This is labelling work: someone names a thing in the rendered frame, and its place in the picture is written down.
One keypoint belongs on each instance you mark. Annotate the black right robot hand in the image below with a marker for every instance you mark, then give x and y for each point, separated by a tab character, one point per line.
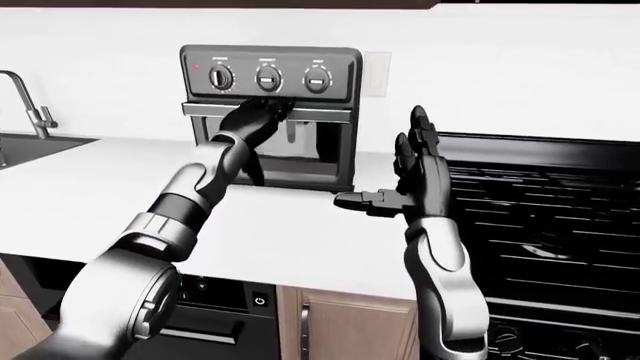
425	176

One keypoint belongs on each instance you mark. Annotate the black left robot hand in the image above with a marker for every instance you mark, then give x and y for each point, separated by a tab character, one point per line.
246	120

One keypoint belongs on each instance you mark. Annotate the toaster oven glass door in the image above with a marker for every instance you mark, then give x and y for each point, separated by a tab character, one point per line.
310	129

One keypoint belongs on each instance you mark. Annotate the dark grey toaster oven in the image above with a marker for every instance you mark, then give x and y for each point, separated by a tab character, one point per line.
272	86

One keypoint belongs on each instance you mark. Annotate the toaster oven temperature knob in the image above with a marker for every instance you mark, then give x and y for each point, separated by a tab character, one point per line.
268	79

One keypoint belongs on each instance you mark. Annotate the toaster oven function knob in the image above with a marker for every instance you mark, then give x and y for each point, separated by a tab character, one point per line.
219	78

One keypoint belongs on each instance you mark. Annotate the toaster oven timer knob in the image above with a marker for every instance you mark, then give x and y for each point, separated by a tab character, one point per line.
317	80

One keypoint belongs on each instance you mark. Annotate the light wood cabinet door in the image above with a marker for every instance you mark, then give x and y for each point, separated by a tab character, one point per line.
360	330

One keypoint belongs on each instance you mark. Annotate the black gas stove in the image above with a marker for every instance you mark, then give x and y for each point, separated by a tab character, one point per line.
550	240

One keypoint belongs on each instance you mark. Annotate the black stove control knob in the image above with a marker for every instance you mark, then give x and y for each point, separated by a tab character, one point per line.
589	347
505	342

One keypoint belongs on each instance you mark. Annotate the black dishwasher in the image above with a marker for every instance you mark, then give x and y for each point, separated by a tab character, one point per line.
220	315

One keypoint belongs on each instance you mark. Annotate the brushed steel kitchen faucet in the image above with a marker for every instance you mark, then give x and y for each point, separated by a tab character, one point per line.
35	108

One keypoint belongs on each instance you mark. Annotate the dark kitchen sink basin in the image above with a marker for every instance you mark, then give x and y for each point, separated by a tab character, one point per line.
30	148

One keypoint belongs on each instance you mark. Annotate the light wood cabinet panel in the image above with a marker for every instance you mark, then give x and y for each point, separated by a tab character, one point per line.
17	311

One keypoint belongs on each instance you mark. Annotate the white wall outlet plate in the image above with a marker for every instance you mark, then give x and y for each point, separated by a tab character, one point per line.
377	75

